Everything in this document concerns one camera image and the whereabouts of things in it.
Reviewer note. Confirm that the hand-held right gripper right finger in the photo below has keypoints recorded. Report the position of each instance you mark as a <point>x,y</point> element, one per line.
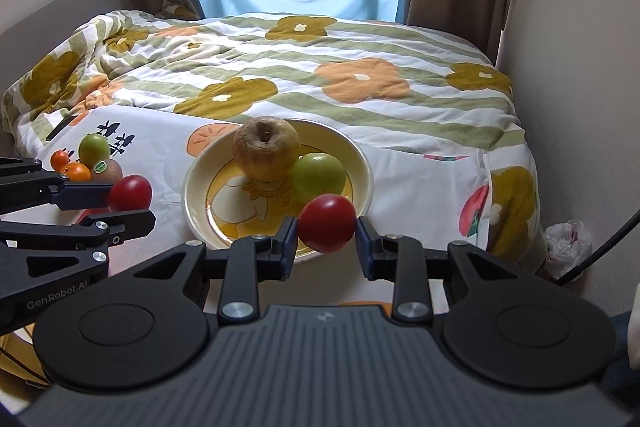
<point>363,252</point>

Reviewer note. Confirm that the small green apple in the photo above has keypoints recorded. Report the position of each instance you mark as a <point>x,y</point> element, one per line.
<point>94,148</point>

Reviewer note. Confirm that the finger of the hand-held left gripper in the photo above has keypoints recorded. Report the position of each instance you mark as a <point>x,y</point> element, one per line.
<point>85,197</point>
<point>130,224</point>

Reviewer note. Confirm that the floral striped blanket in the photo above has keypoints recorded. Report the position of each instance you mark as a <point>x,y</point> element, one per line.
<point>350,117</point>

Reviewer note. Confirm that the kiwi with green sticker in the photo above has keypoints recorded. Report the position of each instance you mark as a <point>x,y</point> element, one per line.
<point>112,171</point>

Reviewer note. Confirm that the large green apple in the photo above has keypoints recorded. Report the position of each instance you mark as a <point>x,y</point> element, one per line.
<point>320,177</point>

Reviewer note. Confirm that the yellow ceramic bowl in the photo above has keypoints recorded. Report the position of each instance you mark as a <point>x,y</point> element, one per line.
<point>205,167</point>

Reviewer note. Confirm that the dark blue cloth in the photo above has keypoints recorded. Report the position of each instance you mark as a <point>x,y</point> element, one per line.
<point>625,357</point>

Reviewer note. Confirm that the small tangerine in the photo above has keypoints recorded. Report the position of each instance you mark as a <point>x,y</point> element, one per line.
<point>60,161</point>

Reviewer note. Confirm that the beige headboard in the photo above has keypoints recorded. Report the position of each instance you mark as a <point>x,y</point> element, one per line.
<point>60,22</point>

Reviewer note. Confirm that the wrinkled brown apple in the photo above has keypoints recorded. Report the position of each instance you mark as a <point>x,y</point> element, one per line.
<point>265,147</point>

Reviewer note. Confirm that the red tomato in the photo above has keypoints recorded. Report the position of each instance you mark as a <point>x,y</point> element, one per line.
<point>131,192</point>
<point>327,222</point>

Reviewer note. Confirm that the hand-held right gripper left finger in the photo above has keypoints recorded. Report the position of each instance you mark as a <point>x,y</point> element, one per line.
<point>289,252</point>

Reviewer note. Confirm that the white persimmon print cloth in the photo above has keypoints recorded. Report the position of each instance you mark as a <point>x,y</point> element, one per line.
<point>155,187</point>

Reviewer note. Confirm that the orange tangerine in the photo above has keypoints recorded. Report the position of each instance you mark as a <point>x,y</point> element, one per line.
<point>79,172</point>

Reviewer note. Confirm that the black smartphone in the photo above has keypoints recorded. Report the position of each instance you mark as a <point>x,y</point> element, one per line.
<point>60,128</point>

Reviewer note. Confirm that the white plastic bag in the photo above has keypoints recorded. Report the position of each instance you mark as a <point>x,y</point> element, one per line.
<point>567,247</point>

